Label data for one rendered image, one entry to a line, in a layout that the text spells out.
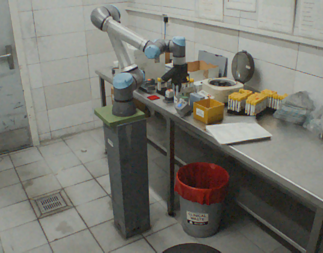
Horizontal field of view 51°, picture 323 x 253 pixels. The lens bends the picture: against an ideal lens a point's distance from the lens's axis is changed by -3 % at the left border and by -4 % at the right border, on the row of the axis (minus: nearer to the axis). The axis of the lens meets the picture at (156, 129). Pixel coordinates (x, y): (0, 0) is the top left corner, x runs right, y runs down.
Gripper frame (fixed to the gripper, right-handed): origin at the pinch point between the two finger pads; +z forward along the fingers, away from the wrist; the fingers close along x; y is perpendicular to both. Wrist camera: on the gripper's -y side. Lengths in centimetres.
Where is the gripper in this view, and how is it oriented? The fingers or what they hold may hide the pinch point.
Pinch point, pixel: (175, 96)
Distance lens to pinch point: 209.7
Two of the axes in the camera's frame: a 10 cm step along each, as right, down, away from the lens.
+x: -5.2, -3.6, 7.8
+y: 8.5, -2.4, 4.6
